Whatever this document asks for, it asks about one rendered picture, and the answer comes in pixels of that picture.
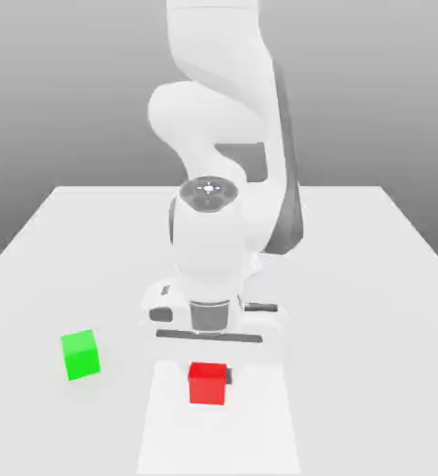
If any small green cube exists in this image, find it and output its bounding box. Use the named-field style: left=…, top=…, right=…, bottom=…
left=60, top=329, right=102, bottom=383

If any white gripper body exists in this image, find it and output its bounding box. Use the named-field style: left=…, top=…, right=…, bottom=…
left=140, top=324, right=289, bottom=364

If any small red cube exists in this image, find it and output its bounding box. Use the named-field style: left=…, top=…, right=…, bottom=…
left=187, top=362, right=229, bottom=406

